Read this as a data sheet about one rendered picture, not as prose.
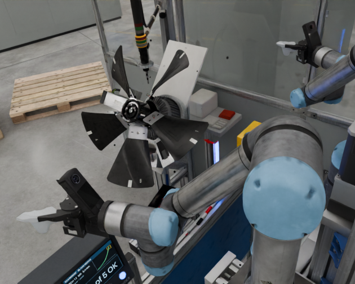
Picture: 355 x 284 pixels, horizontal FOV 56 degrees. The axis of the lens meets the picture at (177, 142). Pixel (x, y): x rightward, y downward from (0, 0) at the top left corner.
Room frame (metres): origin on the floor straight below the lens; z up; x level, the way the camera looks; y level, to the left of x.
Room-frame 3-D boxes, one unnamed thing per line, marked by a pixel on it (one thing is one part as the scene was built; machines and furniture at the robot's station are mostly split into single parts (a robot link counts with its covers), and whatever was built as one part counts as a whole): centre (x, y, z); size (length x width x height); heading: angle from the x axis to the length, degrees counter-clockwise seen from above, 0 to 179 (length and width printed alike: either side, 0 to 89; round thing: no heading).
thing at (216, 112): (1.78, -0.21, 0.85); 0.36 x 0.24 x 0.03; 46
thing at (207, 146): (1.78, -0.21, 0.42); 0.04 x 0.04 x 0.83; 46
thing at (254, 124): (1.27, -0.37, 1.02); 0.16 x 0.10 x 0.11; 136
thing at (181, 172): (1.56, 0.04, 0.56); 0.19 x 0.04 x 0.04; 136
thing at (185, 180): (1.64, -0.04, 0.58); 0.09 x 0.05 x 1.15; 46
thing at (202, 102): (1.85, -0.18, 0.92); 0.17 x 0.16 x 0.11; 136
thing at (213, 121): (1.67, -0.24, 0.87); 0.15 x 0.09 x 0.02; 45
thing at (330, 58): (1.13, -0.64, 1.43); 0.11 x 0.08 x 0.09; 16
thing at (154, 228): (0.48, 0.08, 1.43); 0.11 x 0.08 x 0.09; 68
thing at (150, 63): (1.32, 0.09, 1.50); 0.09 x 0.07 x 0.10; 171
